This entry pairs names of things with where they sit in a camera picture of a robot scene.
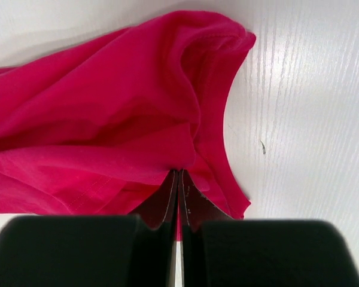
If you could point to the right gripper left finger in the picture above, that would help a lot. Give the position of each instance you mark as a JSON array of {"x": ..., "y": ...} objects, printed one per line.
[{"x": 137, "y": 249}]

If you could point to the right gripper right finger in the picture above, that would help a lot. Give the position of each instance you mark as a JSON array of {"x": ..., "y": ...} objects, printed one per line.
[{"x": 218, "y": 250}]

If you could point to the red t-shirt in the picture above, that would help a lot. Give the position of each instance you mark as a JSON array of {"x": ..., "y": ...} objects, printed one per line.
[{"x": 94, "y": 129}]

